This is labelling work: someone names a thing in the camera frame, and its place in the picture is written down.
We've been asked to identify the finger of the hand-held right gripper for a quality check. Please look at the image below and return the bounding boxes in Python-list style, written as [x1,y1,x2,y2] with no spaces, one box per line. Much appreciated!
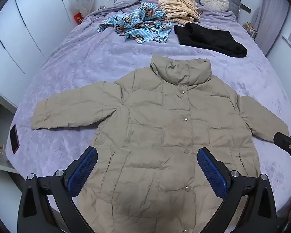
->
[273,131,291,167]

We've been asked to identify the white wardrobe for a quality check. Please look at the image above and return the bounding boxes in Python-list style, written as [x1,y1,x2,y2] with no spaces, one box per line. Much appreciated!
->
[0,0,73,107]

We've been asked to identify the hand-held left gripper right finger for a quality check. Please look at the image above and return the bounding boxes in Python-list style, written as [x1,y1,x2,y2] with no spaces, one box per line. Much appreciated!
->
[197,147,278,233]

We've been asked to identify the beige striped garment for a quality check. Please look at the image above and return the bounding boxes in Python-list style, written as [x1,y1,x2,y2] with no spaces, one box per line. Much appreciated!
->
[158,0,201,25]

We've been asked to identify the purple plush blanket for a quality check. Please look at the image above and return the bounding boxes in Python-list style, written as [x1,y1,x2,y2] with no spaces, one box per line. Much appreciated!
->
[5,0,291,214]

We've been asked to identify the lilac curtain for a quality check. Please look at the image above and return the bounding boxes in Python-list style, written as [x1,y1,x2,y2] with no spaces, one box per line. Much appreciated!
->
[257,0,291,54]

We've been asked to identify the dark smartphone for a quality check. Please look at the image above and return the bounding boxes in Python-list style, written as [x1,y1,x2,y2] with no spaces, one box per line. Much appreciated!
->
[10,124,20,154]

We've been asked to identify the red packet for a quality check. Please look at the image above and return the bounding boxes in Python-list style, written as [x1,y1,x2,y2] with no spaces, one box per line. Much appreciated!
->
[73,12,85,25]

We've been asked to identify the blue monkey print cloth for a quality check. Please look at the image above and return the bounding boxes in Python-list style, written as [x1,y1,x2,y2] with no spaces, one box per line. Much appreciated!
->
[97,2,172,44]

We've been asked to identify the white bedside shelf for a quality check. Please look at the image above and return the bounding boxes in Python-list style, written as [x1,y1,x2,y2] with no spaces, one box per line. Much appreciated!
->
[0,95,17,173]

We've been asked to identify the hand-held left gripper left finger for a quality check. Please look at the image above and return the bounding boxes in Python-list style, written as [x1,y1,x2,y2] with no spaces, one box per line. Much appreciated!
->
[17,146,99,233]

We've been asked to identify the beige puffer jacket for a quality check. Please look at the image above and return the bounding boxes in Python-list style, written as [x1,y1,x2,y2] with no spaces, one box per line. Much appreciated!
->
[31,55,289,233]

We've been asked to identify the small boxes on nightstand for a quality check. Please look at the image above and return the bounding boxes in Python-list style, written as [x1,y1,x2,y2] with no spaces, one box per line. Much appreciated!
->
[243,22,258,39]

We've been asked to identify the black garment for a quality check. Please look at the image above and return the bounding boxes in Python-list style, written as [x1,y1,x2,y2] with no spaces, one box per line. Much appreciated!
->
[173,22,248,58]

